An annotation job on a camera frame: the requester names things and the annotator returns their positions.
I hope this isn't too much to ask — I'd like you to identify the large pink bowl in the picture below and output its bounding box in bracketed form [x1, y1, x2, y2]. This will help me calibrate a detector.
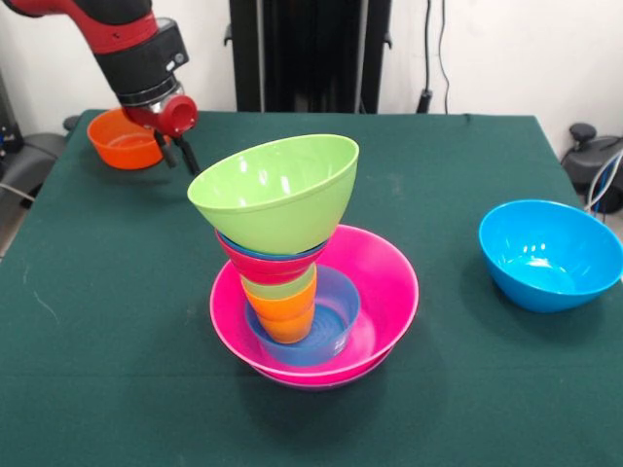
[208, 223, 421, 390]

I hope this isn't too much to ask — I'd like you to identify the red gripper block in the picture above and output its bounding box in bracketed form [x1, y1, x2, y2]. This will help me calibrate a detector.
[121, 93, 202, 177]

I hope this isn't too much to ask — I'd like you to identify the small pink bowl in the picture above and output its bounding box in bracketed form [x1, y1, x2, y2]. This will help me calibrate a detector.
[215, 233, 328, 286]

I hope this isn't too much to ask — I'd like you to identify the green cup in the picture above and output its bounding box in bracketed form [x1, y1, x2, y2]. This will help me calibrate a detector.
[239, 265, 318, 301]

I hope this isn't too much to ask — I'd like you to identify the lime green bowl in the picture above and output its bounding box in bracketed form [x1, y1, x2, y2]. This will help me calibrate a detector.
[186, 133, 360, 256]

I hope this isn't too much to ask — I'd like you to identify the dark green tablecloth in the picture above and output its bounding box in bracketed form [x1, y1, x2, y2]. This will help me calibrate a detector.
[0, 108, 623, 467]

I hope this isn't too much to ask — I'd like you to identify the small light blue bowl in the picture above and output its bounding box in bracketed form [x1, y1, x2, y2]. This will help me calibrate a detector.
[244, 266, 362, 367]

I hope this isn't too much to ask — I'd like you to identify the black hanging cable with plug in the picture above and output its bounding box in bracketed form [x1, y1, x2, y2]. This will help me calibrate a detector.
[418, 0, 452, 116]

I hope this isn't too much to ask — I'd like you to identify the large light blue bowl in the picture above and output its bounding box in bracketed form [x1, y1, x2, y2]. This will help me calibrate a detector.
[478, 198, 623, 314]

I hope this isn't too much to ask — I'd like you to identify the orange bowl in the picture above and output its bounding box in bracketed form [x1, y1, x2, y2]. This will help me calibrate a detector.
[87, 107, 171, 171]

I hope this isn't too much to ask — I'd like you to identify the orange cup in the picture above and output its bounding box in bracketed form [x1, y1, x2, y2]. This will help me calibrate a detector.
[242, 276, 318, 345]

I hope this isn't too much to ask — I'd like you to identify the dark blue bowl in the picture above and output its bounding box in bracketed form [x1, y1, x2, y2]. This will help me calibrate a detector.
[216, 231, 328, 260]

